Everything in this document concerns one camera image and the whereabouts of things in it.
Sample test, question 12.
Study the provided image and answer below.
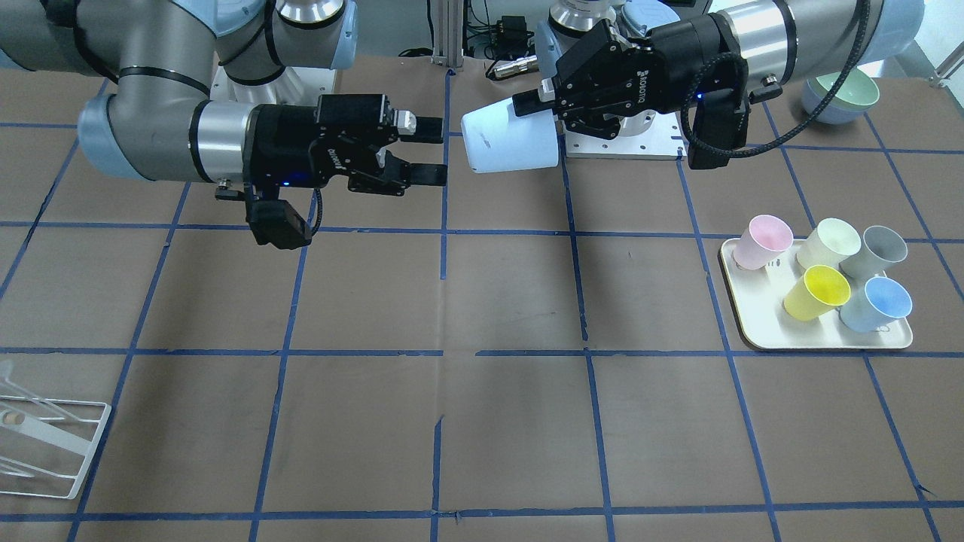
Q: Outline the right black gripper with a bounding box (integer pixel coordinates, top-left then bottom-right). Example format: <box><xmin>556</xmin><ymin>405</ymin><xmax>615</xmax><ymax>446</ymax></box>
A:
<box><xmin>243</xmin><ymin>95</ymin><xmax>448</xmax><ymax>196</ymax></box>

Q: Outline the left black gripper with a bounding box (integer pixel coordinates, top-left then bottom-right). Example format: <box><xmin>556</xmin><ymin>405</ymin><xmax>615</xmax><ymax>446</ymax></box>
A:
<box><xmin>512</xmin><ymin>14</ymin><xmax>743</xmax><ymax>140</ymax></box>

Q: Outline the light blue cup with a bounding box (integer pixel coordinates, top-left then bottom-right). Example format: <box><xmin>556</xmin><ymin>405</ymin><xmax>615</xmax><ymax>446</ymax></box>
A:
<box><xmin>461</xmin><ymin>97</ymin><xmax>559</xmax><ymax>174</ymax></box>

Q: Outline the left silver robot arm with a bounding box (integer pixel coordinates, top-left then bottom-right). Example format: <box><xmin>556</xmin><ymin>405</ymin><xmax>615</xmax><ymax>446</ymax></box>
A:
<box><xmin>511</xmin><ymin>1</ymin><xmax>925</xmax><ymax>157</ymax></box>

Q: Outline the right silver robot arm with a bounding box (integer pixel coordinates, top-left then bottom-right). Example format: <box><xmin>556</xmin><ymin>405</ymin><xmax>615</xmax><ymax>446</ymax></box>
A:
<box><xmin>2</xmin><ymin>1</ymin><xmax>447</xmax><ymax>200</ymax></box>

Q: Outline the pink cup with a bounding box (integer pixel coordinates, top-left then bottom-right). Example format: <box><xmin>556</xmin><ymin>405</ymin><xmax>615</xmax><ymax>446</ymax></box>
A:
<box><xmin>733</xmin><ymin>214</ymin><xmax>795</xmax><ymax>270</ymax></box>

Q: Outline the pale green cup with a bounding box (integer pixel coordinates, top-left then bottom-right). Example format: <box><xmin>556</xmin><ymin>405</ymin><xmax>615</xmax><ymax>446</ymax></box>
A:
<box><xmin>796</xmin><ymin>218</ymin><xmax>863</xmax><ymax>269</ymax></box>

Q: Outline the yellow cup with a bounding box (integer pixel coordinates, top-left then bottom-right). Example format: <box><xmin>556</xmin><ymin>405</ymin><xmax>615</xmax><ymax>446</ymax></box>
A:
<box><xmin>782</xmin><ymin>264</ymin><xmax>853</xmax><ymax>321</ymax></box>

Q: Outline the grey cup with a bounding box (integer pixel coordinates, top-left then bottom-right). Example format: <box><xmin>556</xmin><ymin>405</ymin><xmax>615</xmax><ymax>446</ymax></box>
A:
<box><xmin>840</xmin><ymin>225</ymin><xmax>908</xmax><ymax>281</ymax></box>

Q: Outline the cream plastic tray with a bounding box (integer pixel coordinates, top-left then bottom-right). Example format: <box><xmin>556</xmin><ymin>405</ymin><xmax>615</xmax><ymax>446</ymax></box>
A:
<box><xmin>719</xmin><ymin>238</ymin><xmax>914</xmax><ymax>351</ymax></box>

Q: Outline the green bowl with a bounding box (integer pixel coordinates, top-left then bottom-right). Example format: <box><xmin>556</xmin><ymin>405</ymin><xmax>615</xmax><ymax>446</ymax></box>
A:
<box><xmin>810</xmin><ymin>69</ymin><xmax>880</xmax><ymax>112</ymax></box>

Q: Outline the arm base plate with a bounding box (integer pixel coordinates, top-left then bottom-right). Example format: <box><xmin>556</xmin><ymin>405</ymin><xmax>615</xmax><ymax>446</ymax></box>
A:
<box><xmin>210</xmin><ymin>66</ymin><xmax>340</xmax><ymax>106</ymax></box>
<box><xmin>563</xmin><ymin>110</ymin><xmax>688</xmax><ymax>160</ymax></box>

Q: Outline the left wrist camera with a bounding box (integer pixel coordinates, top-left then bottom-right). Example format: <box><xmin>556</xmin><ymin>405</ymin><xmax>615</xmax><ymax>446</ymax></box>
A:
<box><xmin>688</xmin><ymin>89</ymin><xmax>749</xmax><ymax>169</ymax></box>

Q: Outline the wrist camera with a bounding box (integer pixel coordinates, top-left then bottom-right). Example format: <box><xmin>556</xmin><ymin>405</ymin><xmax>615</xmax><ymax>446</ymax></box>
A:
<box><xmin>246</xmin><ymin>199</ymin><xmax>313</xmax><ymax>250</ymax></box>
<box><xmin>688</xmin><ymin>89</ymin><xmax>749</xmax><ymax>169</ymax></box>

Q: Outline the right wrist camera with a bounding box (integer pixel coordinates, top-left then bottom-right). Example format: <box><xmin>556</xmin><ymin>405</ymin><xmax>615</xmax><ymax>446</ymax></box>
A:
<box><xmin>246</xmin><ymin>199</ymin><xmax>313</xmax><ymax>250</ymax></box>

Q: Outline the aluminium frame post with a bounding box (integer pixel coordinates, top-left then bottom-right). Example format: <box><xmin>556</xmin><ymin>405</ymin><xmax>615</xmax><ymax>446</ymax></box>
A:
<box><xmin>429</xmin><ymin>0</ymin><xmax>467</xmax><ymax>72</ymax></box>

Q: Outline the white wire cup rack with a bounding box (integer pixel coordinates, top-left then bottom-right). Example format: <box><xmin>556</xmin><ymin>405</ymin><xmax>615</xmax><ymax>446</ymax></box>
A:
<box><xmin>1</xmin><ymin>360</ymin><xmax>111</xmax><ymax>500</ymax></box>

